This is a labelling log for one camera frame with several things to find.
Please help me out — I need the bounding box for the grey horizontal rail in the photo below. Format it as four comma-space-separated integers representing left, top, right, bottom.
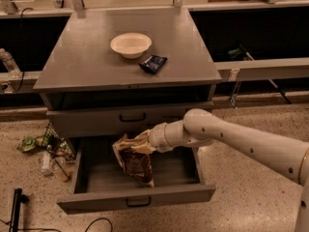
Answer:
0, 57, 309, 86

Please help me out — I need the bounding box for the open grey lower drawer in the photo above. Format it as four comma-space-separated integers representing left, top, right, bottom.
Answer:
57, 136, 215, 215

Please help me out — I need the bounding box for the black hanging cable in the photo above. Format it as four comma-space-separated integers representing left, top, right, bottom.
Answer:
13, 7, 35, 94

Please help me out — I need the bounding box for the brown chip bag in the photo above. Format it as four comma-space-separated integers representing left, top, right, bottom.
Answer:
112, 133, 155, 188

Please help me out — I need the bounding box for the dark blue snack packet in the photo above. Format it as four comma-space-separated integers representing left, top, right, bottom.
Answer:
139, 55, 167, 74

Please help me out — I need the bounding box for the green object behind rail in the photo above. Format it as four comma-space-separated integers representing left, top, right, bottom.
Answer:
227, 47, 245, 61

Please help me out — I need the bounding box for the black floor cable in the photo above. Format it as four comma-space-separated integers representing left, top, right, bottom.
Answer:
0, 217, 114, 232

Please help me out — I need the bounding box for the black stand post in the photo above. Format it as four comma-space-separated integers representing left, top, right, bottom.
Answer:
9, 188, 29, 232

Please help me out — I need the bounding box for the clear bottle at left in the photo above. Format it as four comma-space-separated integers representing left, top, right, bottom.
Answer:
0, 48, 21, 78

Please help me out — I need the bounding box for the clear plastic bottle on floor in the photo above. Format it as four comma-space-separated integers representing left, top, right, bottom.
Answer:
41, 151, 51, 177

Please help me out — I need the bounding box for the closed grey upper drawer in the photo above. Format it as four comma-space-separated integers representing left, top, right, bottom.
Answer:
47, 101, 213, 138

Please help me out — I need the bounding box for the grey drawer cabinet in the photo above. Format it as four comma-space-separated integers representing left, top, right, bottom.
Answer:
35, 8, 221, 149

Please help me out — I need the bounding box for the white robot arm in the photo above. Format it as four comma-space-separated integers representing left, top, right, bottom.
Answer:
133, 109, 309, 232

